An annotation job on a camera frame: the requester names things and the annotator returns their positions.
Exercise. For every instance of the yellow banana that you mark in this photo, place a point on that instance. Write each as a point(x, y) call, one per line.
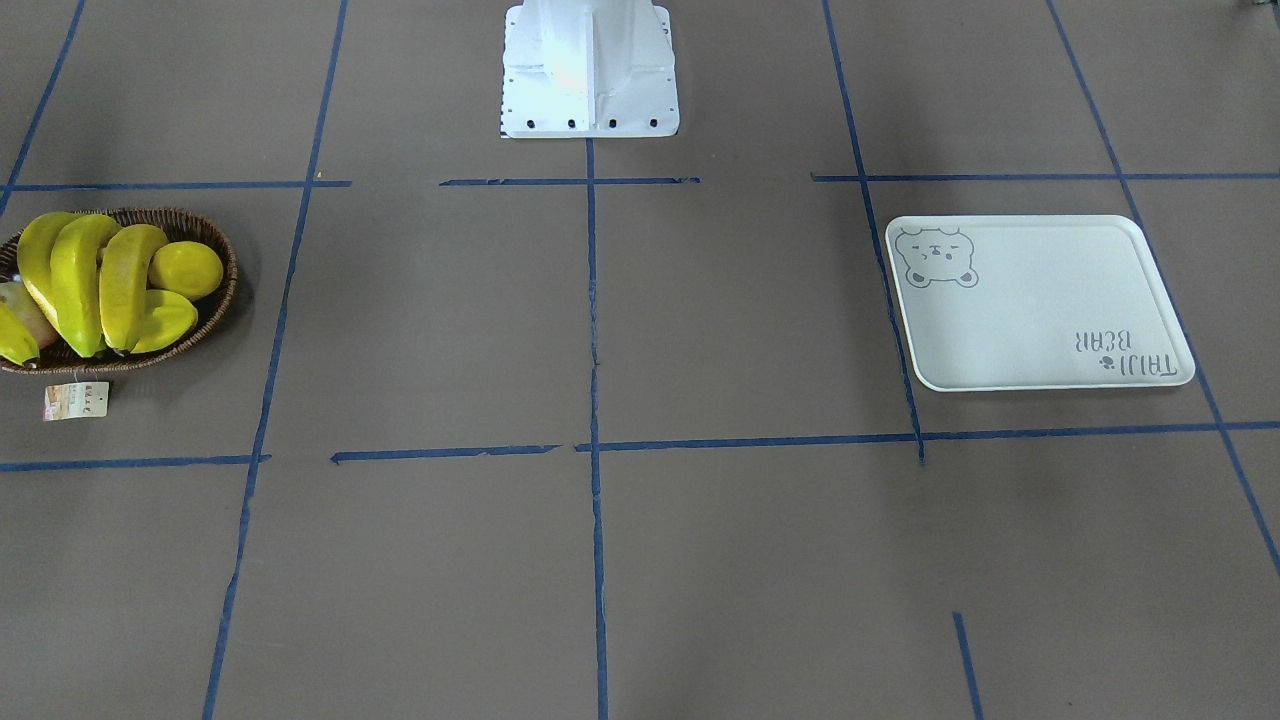
point(34, 259)
point(18, 345)
point(74, 277)
point(123, 279)

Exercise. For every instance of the brown wicker basket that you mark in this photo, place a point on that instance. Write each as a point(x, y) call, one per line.
point(179, 225)

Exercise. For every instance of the paper basket tag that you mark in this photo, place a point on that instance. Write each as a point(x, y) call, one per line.
point(76, 400)

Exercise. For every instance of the white bear tray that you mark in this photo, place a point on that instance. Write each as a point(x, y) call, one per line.
point(1011, 302)

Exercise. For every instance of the yellow lemon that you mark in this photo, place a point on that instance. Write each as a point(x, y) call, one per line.
point(191, 269)

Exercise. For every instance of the yellow starfruit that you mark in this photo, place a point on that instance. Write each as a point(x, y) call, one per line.
point(167, 318)

